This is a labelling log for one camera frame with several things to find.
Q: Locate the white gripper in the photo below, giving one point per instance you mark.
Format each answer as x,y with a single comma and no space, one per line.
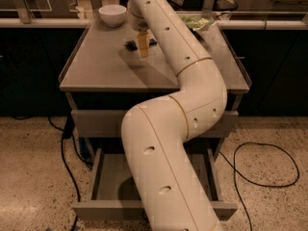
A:
139,23

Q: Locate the dark blue rxbar wrapper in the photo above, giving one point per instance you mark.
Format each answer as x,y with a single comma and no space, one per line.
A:
132,46

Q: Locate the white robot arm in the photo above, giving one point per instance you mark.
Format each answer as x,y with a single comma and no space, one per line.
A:
154,132

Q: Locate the grey middle drawer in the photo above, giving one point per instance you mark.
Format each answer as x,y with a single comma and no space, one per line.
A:
107,124

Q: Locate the grey open bottom drawer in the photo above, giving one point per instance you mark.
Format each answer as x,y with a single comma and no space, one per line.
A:
113,195

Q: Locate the white ceramic bowl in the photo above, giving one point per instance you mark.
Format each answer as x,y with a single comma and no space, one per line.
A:
113,15

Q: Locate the green chip bag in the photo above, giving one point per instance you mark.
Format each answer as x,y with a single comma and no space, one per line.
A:
197,23

